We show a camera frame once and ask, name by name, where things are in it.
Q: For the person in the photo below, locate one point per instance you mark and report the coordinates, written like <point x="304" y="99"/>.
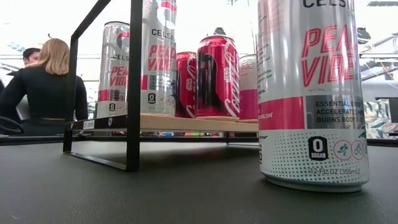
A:
<point x="46" y="93"/>
<point x="31" y="56"/>

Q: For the black aluminium rig frame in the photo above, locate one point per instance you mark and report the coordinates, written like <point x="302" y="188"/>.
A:
<point x="31" y="140"/>

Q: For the white pink Spindrift can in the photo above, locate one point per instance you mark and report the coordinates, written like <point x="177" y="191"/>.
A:
<point x="248" y="93"/>

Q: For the leaf-patterned cloth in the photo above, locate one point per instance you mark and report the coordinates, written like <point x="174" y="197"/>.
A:
<point x="377" y="118"/>

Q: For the black round ceiling fixture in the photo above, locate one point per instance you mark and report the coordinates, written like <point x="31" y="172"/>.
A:
<point x="363" y="35"/>
<point x="219" y="31"/>

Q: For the wooden shelf with black frame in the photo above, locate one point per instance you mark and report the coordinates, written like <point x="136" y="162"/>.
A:
<point x="186" y="124"/>

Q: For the red Coca-Cola can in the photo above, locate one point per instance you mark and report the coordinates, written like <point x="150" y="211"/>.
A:
<point x="186" y="87"/>
<point x="217" y="81"/>

